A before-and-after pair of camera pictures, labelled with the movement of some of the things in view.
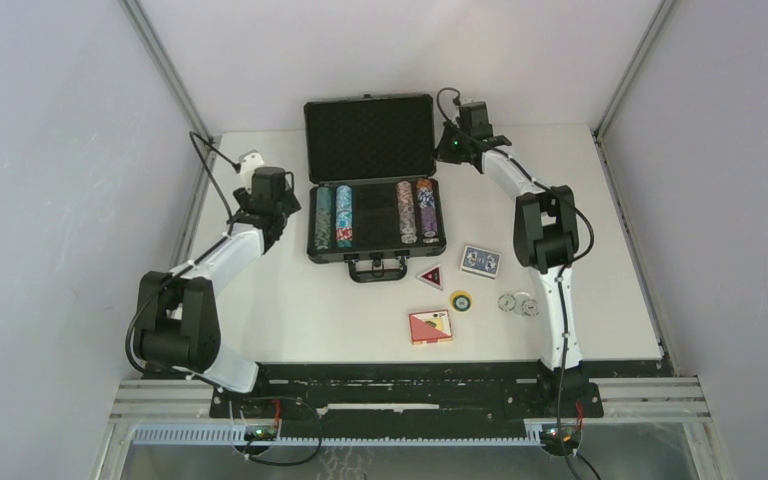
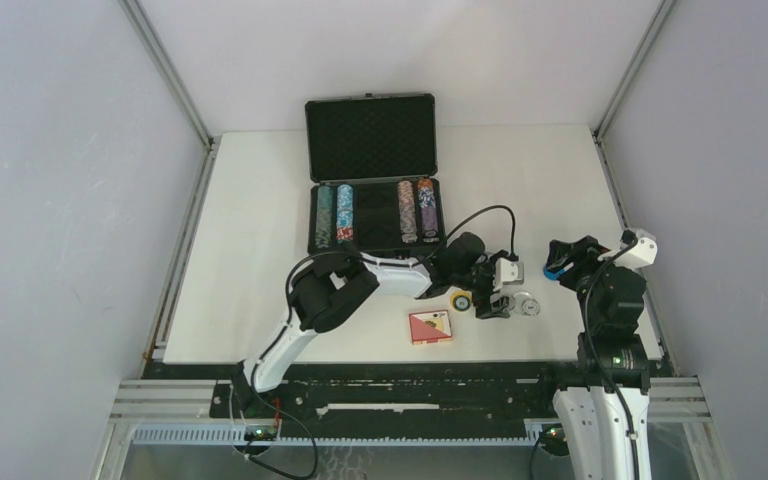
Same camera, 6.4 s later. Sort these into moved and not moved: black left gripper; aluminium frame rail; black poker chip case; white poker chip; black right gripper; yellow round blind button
Moved: black left gripper; black right gripper
Not moved: yellow round blind button; white poker chip; black poker chip case; aluminium frame rail
